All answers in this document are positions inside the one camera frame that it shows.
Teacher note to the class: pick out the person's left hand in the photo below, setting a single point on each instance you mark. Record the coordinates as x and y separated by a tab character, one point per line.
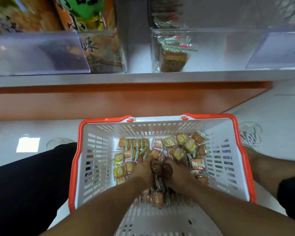
142	171

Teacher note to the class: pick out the person's right hand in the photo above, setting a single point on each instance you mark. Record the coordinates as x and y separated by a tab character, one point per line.
180	175

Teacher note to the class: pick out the person's left fingers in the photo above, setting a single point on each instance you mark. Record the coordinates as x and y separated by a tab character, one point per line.
154	166

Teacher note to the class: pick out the person's right fingers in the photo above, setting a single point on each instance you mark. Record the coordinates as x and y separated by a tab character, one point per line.
166	170

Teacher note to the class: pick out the person's left forearm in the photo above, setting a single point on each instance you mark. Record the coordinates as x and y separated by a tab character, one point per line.
105	208

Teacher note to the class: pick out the person's right forearm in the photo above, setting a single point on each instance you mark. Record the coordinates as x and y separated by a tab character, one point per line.
236	213

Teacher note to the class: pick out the pile of small snack packets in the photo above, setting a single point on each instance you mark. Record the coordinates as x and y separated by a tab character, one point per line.
178	153

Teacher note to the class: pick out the white basket with orange rim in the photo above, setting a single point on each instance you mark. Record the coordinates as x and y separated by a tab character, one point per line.
100	154

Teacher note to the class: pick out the white shelf with orange base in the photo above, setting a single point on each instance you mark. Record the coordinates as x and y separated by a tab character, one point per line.
118	100

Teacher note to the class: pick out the white right shoe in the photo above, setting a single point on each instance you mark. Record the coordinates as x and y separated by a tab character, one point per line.
250	136

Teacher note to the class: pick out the white shoe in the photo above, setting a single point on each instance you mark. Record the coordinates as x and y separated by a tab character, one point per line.
59	142
250	136

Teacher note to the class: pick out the white left shoe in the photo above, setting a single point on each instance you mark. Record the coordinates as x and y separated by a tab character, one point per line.
59	142

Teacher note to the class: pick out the person's right leg black shorts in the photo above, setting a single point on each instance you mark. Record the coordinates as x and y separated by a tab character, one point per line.
272	172

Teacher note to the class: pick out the stack of brown cake packets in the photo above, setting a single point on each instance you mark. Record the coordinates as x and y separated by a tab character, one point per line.
173	58

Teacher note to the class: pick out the clear bin with snack bags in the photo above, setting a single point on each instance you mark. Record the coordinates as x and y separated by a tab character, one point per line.
105	56

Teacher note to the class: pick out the tan snack bag black print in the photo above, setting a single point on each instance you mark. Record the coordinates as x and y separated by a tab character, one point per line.
105	50

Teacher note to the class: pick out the clear bin with cake packets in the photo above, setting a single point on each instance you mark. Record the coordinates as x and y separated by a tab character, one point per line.
218	51

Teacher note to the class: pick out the person's left leg black trousers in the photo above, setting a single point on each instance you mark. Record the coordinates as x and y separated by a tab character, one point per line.
24	191

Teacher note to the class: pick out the clear label flap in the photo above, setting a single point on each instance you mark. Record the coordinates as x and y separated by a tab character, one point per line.
36	54
280	49

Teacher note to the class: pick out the orange and green snack bag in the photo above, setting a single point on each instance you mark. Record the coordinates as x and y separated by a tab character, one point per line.
83	12

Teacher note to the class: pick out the brown snack bag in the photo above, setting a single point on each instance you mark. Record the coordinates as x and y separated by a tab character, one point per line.
32	14

